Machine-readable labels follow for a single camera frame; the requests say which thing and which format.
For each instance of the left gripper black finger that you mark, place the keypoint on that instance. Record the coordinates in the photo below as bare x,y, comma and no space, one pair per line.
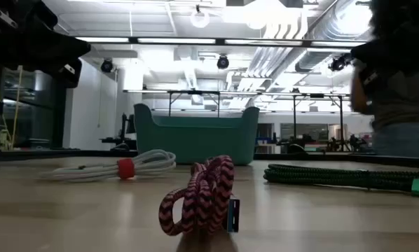
62,52

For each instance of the person's forearm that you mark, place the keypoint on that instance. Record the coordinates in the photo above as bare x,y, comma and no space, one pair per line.
358,94

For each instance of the black ceiling spot lamp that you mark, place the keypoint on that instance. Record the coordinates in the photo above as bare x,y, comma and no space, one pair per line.
106,66
338,63
223,62

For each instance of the black computer monitor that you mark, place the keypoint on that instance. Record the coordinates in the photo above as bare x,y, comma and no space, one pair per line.
130,126

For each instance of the teal plastic bin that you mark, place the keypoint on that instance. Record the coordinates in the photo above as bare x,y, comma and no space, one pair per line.
195,140

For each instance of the person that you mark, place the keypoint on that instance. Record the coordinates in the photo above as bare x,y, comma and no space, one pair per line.
402,101

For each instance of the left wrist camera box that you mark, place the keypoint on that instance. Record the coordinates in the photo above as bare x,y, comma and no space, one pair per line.
71,75

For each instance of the black table edge rail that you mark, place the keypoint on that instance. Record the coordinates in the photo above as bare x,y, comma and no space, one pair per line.
55,154

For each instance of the black metal frame stand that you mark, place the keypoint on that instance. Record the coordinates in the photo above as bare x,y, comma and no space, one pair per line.
170,105
294,122

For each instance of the overhead light bar frame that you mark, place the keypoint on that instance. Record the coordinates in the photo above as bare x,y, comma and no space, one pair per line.
220,41

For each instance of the silver ceiling air duct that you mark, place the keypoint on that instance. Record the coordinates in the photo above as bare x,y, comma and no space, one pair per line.
314,59

